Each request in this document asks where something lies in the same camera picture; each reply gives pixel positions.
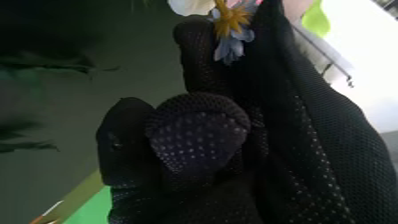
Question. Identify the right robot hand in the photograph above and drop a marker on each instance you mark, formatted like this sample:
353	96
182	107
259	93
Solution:
296	160

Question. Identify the pale blue flower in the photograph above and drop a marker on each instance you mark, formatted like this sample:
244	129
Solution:
232	40

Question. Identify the dark mat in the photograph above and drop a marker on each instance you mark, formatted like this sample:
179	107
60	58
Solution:
65	100

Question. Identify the green sprig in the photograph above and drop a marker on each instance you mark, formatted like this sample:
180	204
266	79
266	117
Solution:
54	65
24	145

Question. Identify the white flower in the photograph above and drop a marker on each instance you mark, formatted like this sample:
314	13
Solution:
189	6

